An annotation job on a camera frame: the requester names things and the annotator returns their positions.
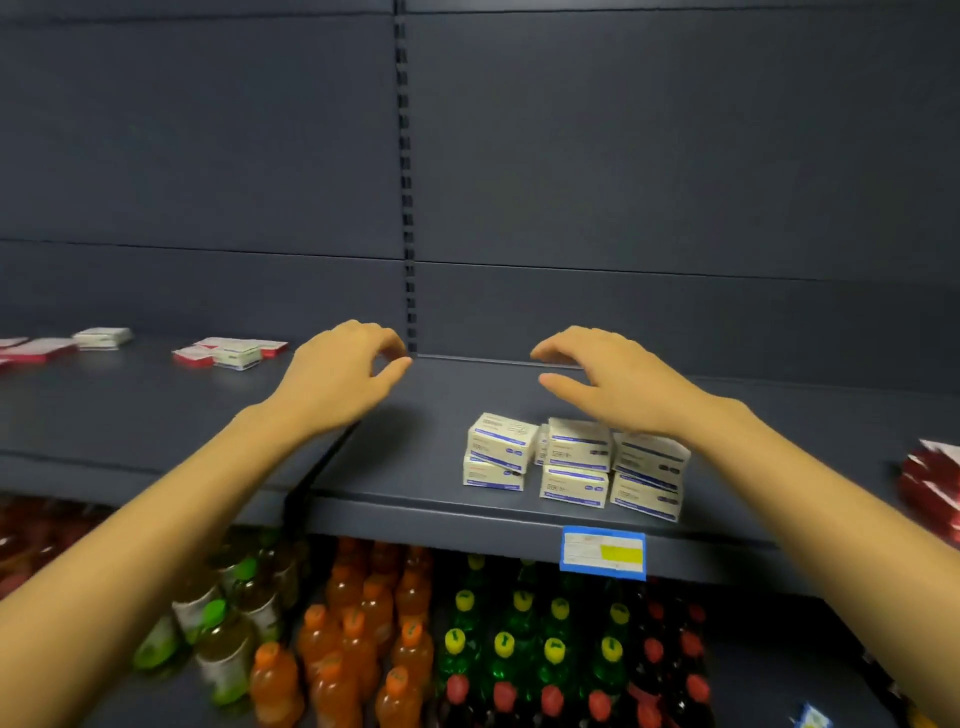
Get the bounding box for person's left hand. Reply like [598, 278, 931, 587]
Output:
[258, 320, 414, 440]

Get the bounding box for group of yellow-capped green bottles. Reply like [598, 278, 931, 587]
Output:
[436, 552, 633, 700]

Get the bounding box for group of red-capped cola bottles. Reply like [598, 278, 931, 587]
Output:
[440, 595, 715, 728]

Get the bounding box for blue yellow price tag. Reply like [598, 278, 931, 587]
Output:
[559, 524, 649, 583]

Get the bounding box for group of orange soda bottles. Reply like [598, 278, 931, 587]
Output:
[248, 535, 438, 728]

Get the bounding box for white blue paperclip boxes group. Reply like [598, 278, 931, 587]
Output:
[461, 411, 694, 525]

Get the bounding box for group of green-capped tea bottles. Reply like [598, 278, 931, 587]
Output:
[132, 527, 310, 708]

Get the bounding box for person's left forearm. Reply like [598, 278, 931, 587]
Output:
[0, 397, 309, 728]

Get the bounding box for red and white boxes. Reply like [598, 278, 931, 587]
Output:
[0, 335, 291, 370]

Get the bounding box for stack of red boxes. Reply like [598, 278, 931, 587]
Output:
[897, 437, 960, 547]

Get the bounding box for dark grey metal shelf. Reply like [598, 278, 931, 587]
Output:
[0, 0, 960, 728]

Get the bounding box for group of red-capped amber bottles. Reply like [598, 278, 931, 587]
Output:
[0, 497, 100, 603]

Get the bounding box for person's right hand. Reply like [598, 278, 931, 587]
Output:
[530, 324, 721, 444]

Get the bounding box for person's right forearm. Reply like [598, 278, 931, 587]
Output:
[682, 395, 960, 721]

